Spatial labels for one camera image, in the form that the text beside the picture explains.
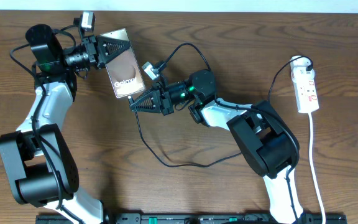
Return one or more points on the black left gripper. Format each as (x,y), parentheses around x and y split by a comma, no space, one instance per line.
(96,50)

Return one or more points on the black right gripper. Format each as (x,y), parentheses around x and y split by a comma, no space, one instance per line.
(166,103)

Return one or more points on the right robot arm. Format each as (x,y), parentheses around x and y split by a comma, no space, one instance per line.
(265,141)

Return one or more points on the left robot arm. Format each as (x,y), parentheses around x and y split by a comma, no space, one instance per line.
(40,168)

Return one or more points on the white power strip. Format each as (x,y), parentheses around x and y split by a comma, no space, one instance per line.
(305,90)

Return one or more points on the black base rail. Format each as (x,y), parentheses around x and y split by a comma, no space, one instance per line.
(132,218)

